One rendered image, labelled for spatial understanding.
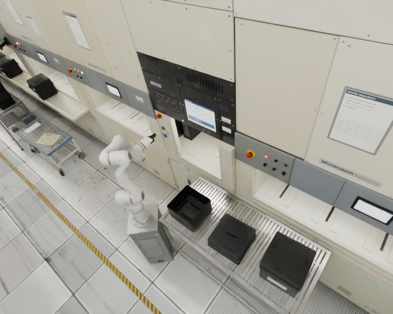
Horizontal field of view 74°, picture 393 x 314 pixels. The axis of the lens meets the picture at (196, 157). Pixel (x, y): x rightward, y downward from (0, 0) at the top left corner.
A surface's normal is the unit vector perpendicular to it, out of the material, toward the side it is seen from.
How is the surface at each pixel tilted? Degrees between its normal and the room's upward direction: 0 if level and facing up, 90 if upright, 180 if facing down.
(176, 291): 0
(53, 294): 0
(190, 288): 0
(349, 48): 90
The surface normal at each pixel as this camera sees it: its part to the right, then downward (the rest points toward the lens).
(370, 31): -0.63, 0.63
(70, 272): -0.12, -0.66
